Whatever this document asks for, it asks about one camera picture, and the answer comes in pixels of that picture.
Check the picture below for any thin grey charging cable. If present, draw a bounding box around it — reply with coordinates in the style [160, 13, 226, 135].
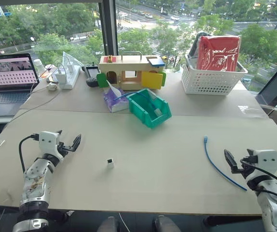
[10, 82, 62, 122]

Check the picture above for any clear tape patch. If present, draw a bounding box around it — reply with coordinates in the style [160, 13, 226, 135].
[237, 105, 263, 118]

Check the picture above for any black monitor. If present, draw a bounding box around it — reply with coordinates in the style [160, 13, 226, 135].
[255, 58, 277, 107]

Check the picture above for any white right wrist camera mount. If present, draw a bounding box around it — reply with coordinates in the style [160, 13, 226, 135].
[252, 149, 277, 175]

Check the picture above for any wooden lock box toy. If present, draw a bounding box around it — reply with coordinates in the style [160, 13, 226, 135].
[97, 52, 167, 90]

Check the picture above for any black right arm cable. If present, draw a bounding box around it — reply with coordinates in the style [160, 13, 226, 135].
[240, 157, 277, 205]

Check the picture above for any red plastic bag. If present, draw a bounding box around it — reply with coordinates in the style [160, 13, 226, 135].
[196, 35, 241, 73]

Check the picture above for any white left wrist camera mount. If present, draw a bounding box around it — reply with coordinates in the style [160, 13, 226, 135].
[38, 131, 64, 161]

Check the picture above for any purple tissue pack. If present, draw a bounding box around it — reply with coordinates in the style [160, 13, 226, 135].
[102, 81, 131, 114]

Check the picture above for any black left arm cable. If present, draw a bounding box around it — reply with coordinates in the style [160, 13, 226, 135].
[18, 133, 41, 174]

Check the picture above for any dark grey laptop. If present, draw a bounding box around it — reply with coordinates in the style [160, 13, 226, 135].
[0, 53, 40, 118]

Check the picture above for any dark bag behind red bag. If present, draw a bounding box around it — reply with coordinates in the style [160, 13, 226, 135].
[189, 32, 207, 60]

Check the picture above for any white charger adapter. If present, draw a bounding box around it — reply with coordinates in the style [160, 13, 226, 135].
[55, 73, 67, 85]

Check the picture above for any clear plastic triangular sheet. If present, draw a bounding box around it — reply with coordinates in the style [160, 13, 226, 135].
[62, 51, 85, 73]

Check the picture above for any black handheld controller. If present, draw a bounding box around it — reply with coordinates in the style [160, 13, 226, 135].
[84, 62, 101, 87]

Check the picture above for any white power strip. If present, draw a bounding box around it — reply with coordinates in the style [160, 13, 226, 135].
[55, 64, 81, 90]

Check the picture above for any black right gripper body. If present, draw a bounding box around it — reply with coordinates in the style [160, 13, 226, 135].
[235, 156, 259, 179]

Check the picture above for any green plastic storage bin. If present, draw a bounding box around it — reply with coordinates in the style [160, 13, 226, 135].
[128, 88, 172, 129]

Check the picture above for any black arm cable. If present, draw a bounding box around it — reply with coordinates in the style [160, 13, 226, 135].
[18, 133, 41, 174]
[240, 157, 277, 205]

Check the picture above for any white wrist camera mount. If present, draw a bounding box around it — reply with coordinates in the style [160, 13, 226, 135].
[38, 131, 64, 161]
[252, 149, 277, 175]

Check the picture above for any white perforated plastic basket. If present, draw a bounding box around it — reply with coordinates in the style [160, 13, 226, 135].
[181, 54, 249, 96]

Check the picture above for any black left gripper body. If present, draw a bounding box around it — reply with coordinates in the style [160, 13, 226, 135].
[57, 141, 75, 158]

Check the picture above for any white paper cup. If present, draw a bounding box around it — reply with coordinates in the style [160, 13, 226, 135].
[33, 59, 46, 75]

